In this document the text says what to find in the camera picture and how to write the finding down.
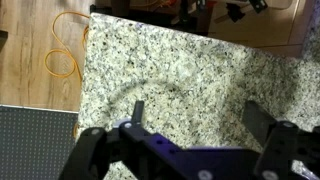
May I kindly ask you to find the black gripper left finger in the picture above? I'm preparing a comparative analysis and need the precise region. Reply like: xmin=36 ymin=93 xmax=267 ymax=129
xmin=59 ymin=99 xmax=189 ymax=180

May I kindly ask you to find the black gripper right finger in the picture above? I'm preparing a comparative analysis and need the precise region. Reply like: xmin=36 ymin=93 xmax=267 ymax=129
xmin=241 ymin=99 xmax=320 ymax=180

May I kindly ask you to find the grey perforated mat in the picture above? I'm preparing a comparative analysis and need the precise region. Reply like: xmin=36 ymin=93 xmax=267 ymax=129
xmin=0 ymin=105 xmax=80 ymax=180

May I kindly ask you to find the black tripod base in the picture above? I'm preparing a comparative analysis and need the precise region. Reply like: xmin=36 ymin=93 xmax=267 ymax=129
xmin=213 ymin=0 xmax=269 ymax=24

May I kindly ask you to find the dark wooden furniture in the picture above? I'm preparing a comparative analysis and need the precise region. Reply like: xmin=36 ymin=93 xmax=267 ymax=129
xmin=89 ymin=0 xmax=214 ymax=36

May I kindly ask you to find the orange cable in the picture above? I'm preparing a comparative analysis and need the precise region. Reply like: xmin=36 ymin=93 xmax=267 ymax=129
xmin=43 ymin=10 xmax=92 ymax=138

